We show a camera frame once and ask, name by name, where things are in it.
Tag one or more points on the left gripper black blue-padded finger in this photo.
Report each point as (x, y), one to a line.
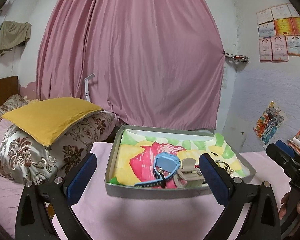
(282, 154)
(65, 192)
(231, 193)

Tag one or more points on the beige plastic hair claw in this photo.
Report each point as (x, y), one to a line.
(189, 175)

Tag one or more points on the blue kids smartwatch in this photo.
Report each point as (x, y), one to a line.
(165, 166)

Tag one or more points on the pink bed sheet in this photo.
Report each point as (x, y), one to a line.
(106, 217)

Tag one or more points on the floral brocade pillow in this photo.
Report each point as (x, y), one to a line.
(23, 159)

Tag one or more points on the yellow pillow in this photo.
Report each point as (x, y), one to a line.
(49, 119)

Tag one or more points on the colourful cartoon cloth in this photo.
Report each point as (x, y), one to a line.
(137, 150)

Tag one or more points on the grey shallow cardboard box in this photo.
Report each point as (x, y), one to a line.
(170, 191)

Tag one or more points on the curtain tieback hook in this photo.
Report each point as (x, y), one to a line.
(236, 58)

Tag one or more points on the wooden headboard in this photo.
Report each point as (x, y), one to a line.
(9, 86)

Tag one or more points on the pink curtain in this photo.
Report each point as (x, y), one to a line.
(155, 63)

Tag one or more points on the olive hanging cloth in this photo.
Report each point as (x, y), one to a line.
(14, 34)

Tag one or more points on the colourful cartoon wall sticker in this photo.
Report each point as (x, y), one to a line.
(269, 123)

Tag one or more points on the white window handle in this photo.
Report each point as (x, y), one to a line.
(86, 86)

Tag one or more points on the wall certificates group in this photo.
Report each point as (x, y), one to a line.
(279, 33)

